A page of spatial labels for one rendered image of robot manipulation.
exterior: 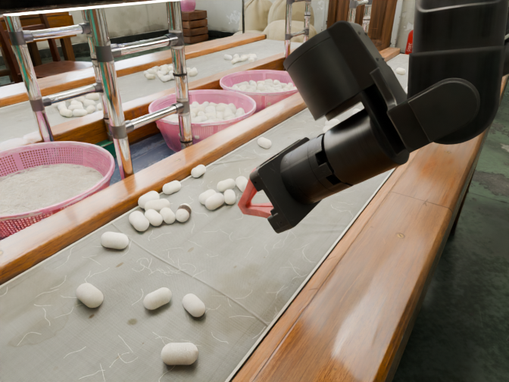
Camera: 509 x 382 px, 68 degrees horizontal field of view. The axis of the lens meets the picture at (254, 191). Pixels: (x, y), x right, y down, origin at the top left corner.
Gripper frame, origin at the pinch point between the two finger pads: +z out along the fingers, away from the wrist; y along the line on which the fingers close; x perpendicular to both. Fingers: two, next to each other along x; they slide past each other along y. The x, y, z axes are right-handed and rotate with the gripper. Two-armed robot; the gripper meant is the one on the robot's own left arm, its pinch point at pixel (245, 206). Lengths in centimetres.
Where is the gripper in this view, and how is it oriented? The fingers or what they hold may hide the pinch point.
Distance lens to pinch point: 45.2
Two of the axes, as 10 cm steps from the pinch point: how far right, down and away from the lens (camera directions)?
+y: -5.6, 4.1, -7.1
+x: 5.3, 8.4, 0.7
